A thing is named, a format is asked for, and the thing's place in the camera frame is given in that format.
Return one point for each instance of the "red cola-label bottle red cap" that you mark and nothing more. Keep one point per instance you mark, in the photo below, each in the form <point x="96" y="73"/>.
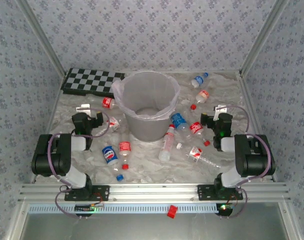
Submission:
<point x="196" y="128"/>
<point x="107" y="102"/>

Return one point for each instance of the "long clear bottle white cap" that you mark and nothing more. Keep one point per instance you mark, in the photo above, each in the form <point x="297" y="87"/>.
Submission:
<point x="194" y="153"/>

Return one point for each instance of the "crushed blue pepsi-label bottle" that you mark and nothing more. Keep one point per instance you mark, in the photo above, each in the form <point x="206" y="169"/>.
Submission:
<point x="109" y="154"/>

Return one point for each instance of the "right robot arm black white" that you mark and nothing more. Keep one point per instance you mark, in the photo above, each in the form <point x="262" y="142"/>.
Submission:
<point x="254" y="155"/>

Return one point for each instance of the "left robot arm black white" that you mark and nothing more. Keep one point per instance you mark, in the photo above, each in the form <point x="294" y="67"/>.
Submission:
<point x="51" y="155"/>

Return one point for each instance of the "translucent pink bin liner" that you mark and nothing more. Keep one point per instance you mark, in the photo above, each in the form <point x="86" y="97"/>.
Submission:
<point x="118" y="87"/>

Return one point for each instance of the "grey mesh bin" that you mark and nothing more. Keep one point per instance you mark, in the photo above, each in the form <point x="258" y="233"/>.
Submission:
<point x="146" y="125"/>

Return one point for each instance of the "red-white-label bottle white cap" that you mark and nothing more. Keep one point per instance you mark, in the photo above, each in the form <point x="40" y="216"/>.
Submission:
<point x="113" y="123"/>

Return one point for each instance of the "loose red bottle cap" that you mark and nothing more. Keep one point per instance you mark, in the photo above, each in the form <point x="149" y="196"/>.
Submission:
<point x="193" y="107"/>

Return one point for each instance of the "crushed red-label clear bottle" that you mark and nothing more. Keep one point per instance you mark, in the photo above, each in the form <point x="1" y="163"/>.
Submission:
<point x="203" y="95"/>

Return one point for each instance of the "blue-label clear bottle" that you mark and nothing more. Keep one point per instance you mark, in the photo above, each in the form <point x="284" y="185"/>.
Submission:
<point x="178" y="120"/>

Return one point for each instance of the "red-label bottle red cap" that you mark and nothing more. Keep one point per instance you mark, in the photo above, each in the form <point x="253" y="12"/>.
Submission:
<point x="124" y="147"/>

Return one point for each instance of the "black grey checkered board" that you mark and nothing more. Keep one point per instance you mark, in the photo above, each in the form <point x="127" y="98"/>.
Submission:
<point x="91" y="81"/>

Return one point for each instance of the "blue-label bottle with blue cap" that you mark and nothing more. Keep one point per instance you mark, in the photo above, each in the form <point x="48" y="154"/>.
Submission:
<point x="198" y="80"/>

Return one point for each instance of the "white-label red-text bottle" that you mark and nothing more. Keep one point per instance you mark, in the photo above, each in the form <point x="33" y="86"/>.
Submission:
<point x="168" y="140"/>

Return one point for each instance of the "loose blue bottle cap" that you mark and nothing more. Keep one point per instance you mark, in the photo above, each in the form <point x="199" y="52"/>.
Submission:
<point x="120" y="177"/>

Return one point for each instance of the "right circuit board green light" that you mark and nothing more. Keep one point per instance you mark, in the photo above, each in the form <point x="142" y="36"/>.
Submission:
<point x="224" y="208"/>

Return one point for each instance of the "circuit board green light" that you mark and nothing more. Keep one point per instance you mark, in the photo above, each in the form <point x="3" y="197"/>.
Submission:
<point x="87" y="207"/>
<point x="224" y="208"/>

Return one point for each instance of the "left circuit board green light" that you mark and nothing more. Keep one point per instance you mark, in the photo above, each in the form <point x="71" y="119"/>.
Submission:
<point x="87" y="207"/>

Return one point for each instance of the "red plastic cap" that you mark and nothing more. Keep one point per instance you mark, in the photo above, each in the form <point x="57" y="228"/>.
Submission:
<point x="172" y="211"/>

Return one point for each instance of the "steel sheet panel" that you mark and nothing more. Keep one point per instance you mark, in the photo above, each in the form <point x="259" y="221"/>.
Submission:
<point x="151" y="228"/>

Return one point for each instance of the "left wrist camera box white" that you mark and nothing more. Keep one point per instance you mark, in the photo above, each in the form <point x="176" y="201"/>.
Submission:
<point x="82" y="108"/>

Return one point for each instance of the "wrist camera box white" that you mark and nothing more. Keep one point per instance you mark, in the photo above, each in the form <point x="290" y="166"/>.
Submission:
<point x="82" y="108"/>
<point x="220" y="108"/>

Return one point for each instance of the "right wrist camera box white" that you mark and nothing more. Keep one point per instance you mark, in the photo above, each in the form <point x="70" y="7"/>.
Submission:
<point x="220" y="108"/>

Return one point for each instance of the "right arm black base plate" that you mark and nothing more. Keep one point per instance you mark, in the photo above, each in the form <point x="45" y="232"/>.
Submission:
<point x="205" y="192"/>

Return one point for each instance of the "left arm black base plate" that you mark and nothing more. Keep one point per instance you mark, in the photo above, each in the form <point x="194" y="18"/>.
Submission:
<point x="101" y="193"/>

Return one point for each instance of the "aluminium front rail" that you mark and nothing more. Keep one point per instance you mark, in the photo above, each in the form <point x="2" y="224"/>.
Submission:
<point x="151" y="192"/>

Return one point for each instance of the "left aluminium frame post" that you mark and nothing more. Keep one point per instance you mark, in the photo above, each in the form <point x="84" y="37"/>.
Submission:
<point x="41" y="37"/>

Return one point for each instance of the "aluminium frame post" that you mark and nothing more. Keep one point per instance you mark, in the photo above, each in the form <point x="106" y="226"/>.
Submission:
<point x="263" y="37"/>
<point x="41" y="37"/>

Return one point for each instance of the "right aluminium frame post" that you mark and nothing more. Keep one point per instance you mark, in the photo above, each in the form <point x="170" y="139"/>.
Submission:
<point x="263" y="37"/>

